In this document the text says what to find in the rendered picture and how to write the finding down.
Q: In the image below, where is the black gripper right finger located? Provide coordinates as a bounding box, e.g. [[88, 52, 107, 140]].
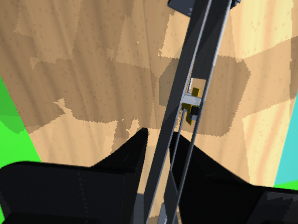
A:
[[172, 134, 298, 224]]

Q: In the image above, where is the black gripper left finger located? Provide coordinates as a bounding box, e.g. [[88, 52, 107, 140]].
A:
[[0, 128, 148, 224]]

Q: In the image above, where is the light wooden board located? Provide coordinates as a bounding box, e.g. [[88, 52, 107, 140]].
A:
[[0, 0, 298, 194]]

